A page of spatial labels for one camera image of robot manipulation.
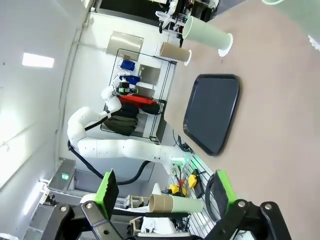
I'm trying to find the black cable loop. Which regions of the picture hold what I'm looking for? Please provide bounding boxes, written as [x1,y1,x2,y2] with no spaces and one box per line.
[205,173,221,222]

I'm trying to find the black plastic tray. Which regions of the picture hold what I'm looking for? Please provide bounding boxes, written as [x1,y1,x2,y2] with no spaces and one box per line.
[182,73,241,157]

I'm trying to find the yellow emergency stop box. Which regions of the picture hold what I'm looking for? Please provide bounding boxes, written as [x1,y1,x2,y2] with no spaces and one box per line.
[169,183,187,196]

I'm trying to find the grey slotted mounting plate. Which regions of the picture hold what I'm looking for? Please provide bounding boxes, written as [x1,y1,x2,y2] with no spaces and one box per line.
[172,152,226,226]

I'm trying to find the light green cup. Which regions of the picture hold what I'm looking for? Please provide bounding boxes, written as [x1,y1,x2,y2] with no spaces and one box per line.
[181,16,232,51]
[261,0,320,48]

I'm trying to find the dark folded bags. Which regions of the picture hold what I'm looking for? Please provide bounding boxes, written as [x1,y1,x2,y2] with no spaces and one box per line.
[103,103,139,137]

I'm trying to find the black left arm hose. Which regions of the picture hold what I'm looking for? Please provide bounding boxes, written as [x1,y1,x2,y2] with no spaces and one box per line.
[67,139,151,186]

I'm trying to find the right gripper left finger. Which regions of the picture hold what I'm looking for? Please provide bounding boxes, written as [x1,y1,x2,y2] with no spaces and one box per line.
[49,169,121,240]

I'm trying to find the red flat case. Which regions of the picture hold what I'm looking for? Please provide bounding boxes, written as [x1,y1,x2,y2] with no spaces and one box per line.
[118,95,156,107]

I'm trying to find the black wire shelf rack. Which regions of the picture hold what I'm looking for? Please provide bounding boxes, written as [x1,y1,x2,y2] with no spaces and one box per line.
[99,48,177,145]

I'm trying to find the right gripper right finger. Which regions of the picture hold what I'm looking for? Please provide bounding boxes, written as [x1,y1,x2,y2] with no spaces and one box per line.
[207,169,293,240]

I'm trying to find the blue bag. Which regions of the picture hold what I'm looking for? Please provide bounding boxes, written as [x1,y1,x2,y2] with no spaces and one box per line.
[120,59,136,71]

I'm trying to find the rectangular ceiling light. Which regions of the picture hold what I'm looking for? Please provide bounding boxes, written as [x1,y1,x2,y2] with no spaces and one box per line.
[21,52,55,68]

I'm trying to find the grey metal box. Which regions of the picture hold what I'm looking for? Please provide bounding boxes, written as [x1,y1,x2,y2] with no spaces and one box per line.
[46,159,77,192]

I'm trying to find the steel wall panel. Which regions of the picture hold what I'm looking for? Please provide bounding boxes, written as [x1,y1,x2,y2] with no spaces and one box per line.
[106,30,145,60]

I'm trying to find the black box with yellow button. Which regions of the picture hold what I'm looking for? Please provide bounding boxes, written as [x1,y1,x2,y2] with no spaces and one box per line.
[187,169,201,189]

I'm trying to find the white scalloped coaster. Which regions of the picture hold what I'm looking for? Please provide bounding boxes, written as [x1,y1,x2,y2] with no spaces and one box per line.
[307,34,320,53]
[184,49,193,67]
[217,33,234,58]

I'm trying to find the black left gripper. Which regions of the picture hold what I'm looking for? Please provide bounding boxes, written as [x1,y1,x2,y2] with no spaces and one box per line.
[116,81,140,95]

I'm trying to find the brown cup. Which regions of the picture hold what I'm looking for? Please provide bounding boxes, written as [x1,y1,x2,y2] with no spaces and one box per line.
[159,41,190,63]

